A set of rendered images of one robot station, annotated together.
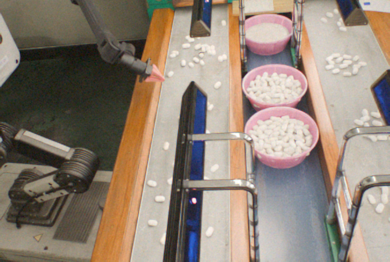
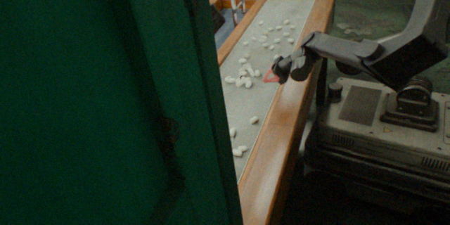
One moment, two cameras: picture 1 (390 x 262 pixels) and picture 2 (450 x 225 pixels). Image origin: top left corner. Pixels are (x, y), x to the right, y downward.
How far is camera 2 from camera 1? 2.44 m
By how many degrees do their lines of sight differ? 100
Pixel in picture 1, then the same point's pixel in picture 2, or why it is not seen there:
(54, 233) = (381, 92)
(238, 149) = (225, 46)
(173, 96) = (258, 97)
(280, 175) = not seen: hidden behind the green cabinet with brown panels
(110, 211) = (319, 28)
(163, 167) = (280, 49)
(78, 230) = (361, 92)
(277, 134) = not seen: hidden behind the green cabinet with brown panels
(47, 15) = not seen: outside the picture
